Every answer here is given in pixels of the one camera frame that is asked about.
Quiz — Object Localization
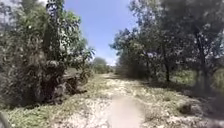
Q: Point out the grass verge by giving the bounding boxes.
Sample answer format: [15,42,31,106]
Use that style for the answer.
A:
[0,74,111,128]

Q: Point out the distant green tree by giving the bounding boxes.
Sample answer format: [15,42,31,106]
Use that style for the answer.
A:
[90,56,111,75]

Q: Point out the pale dirt path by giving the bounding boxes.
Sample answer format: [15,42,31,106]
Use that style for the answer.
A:
[49,73,224,128]

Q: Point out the dense green bushes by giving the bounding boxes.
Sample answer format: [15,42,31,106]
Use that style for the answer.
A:
[0,0,96,109]

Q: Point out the row of trees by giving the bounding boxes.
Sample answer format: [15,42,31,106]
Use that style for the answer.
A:
[109,0,224,96]

